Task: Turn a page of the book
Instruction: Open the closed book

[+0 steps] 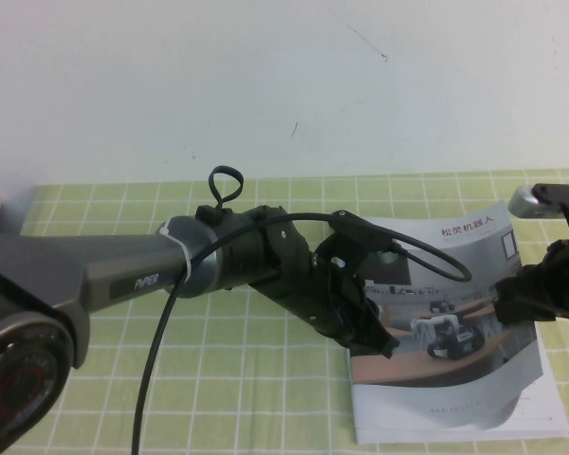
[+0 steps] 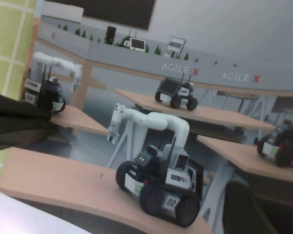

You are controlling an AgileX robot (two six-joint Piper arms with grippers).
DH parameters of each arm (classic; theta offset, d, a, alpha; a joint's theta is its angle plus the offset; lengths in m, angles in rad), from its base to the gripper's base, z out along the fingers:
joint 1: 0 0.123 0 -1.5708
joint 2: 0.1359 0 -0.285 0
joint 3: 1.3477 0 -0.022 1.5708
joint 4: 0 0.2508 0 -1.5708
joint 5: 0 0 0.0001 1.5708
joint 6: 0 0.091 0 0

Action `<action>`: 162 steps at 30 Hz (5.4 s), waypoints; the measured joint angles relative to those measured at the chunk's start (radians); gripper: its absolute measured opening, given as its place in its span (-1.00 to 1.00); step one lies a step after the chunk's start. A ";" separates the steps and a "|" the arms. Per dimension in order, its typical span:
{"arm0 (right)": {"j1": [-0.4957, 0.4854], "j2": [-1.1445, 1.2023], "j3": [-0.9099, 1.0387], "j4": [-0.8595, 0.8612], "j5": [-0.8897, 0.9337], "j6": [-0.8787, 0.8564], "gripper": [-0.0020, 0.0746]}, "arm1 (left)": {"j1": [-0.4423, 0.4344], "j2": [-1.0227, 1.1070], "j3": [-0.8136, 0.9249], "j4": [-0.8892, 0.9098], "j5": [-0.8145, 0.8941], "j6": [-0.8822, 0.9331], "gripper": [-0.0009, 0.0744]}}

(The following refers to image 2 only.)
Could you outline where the AgileX robot brochure book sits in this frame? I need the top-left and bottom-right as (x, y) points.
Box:
(0, 0), (293, 234)

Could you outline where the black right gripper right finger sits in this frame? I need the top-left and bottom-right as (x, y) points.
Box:
(224, 180), (267, 234)

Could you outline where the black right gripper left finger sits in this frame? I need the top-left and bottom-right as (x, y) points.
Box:
(0, 90), (56, 153)

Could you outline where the green checked tablecloth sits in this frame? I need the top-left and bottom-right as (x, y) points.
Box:
(0, 0), (45, 217)

